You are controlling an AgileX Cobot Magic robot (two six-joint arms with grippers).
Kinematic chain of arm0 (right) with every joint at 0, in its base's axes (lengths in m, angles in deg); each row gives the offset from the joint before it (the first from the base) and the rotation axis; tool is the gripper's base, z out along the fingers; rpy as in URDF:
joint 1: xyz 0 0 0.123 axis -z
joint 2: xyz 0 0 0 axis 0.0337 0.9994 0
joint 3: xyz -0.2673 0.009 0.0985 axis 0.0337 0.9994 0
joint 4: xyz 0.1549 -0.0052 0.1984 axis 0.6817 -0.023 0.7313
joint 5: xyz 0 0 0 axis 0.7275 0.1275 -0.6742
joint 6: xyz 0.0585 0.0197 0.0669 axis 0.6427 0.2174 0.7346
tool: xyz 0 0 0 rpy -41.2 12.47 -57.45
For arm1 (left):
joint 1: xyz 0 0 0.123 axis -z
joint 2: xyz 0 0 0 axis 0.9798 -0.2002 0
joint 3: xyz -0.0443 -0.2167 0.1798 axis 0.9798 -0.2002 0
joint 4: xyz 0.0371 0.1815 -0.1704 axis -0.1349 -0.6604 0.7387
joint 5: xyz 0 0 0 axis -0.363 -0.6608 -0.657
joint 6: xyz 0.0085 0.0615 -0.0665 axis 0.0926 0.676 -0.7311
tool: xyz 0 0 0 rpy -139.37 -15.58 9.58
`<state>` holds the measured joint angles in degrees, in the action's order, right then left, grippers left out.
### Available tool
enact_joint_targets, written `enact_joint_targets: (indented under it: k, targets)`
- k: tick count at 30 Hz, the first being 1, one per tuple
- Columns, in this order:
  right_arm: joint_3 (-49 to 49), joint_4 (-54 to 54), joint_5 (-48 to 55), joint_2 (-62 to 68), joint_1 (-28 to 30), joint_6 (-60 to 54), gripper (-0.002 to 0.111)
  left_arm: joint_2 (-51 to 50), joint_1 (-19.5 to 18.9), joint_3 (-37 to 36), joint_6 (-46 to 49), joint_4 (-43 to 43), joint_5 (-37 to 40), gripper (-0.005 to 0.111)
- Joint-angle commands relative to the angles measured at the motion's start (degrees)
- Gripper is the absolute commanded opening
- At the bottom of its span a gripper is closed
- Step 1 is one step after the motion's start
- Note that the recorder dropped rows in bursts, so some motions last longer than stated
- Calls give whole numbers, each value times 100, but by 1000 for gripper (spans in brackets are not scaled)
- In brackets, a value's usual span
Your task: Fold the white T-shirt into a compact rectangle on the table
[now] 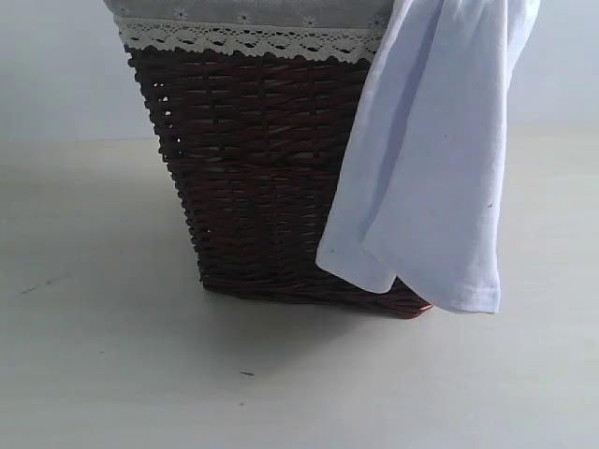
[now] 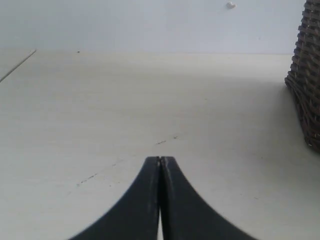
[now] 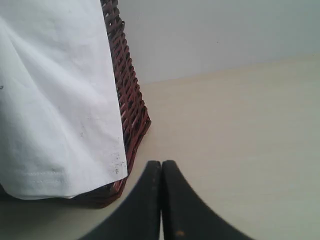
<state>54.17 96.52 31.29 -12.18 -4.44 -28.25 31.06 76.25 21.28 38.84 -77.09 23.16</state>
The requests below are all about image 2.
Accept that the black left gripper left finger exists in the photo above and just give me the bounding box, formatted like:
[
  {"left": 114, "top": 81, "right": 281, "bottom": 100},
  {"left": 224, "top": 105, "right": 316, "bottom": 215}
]
[{"left": 72, "top": 156, "right": 160, "bottom": 240}]

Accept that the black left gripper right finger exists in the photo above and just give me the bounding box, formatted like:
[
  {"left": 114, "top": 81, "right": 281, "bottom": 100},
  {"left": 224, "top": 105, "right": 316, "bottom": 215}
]
[{"left": 160, "top": 156, "right": 253, "bottom": 240}]

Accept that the dark brown wicker basket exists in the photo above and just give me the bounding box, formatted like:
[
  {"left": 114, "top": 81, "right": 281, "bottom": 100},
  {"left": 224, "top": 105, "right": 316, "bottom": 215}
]
[{"left": 284, "top": 0, "right": 320, "bottom": 152}]

